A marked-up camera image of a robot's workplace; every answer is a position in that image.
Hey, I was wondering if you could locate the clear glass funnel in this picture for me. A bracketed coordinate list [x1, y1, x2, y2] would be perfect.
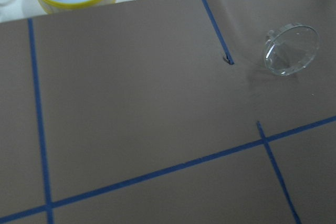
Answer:
[262, 23, 320, 76]

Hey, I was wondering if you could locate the brown paper table cover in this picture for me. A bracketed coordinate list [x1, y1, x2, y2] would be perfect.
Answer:
[1, 0, 335, 223]

